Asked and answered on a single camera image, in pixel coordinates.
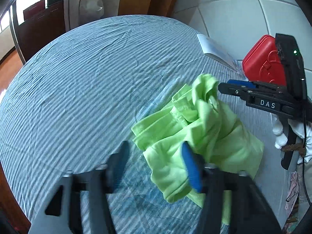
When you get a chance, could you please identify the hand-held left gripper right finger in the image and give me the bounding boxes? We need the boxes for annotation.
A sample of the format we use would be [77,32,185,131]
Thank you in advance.
[182,141,284,234]

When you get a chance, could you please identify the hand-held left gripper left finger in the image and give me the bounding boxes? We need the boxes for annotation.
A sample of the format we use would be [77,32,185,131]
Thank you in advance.
[29,140,130,234]

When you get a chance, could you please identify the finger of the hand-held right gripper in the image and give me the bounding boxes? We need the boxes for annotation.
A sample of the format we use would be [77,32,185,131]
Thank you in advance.
[218,82,288,100]
[227,79,288,92]

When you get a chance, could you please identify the light green t-shirt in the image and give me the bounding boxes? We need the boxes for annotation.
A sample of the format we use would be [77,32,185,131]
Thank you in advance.
[131,74,265,226]

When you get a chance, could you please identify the person's right hand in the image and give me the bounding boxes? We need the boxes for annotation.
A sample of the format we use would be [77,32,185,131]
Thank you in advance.
[272,115,312,163]

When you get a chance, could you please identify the red hard-shell case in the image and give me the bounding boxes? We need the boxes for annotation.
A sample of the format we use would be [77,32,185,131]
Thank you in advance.
[242,35,287,86]

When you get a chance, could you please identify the white booklet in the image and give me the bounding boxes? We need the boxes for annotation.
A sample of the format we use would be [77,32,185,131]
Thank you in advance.
[197,34,239,72]

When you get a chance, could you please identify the pink garment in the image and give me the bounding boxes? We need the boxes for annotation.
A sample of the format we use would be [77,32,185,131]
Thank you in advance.
[285,171,300,211]

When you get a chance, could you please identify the dark wooden cabinet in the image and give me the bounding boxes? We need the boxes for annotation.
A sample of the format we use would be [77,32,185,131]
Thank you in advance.
[11,0,67,62]

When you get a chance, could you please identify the brown rope tie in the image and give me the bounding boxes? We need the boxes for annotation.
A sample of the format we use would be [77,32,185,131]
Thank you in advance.
[280,143,307,158]

